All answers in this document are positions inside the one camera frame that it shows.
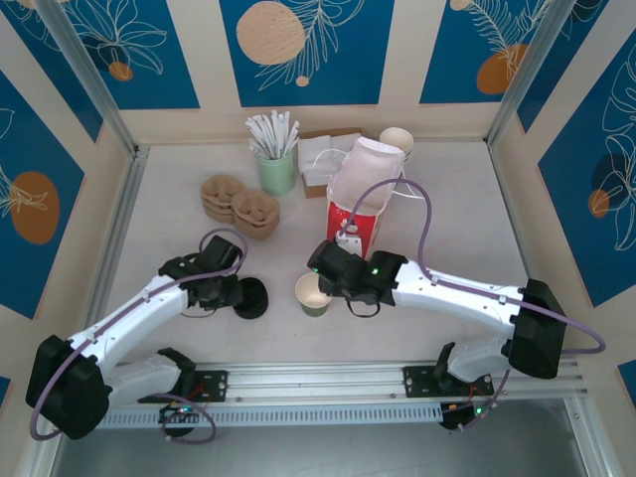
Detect black controller board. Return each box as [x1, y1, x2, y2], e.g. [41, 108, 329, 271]
[439, 401, 491, 431]
[158, 402, 200, 424]

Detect aluminium mounting rail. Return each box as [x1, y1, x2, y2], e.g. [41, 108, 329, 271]
[111, 360, 582, 404]

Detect white slotted cable duct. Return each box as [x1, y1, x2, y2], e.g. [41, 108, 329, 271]
[96, 402, 443, 428]

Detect stack of white paper cups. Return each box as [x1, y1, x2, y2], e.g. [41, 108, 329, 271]
[379, 126, 414, 165]

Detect white paper napkins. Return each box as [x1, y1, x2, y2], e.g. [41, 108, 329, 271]
[297, 133, 367, 189]

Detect red white paper bag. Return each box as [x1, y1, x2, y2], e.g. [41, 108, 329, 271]
[308, 136, 431, 260]

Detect mint green straw holder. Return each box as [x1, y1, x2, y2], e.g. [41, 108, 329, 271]
[255, 148, 298, 197]

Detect brown cardboard napkin box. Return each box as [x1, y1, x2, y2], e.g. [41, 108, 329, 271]
[297, 127, 367, 200]

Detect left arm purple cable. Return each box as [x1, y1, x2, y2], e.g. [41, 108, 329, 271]
[29, 228, 249, 443]

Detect aluminium frame post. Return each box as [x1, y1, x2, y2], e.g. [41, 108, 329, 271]
[486, 0, 582, 148]
[37, 0, 139, 156]

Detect black cup lid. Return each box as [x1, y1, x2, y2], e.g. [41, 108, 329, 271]
[233, 276, 270, 321]

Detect green paper coffee cup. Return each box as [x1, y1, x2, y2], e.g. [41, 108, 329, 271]
[294, 271, 333, 318]

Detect stack of brown cup carriers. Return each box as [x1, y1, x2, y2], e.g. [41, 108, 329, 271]
[201, 193, 282, 243]

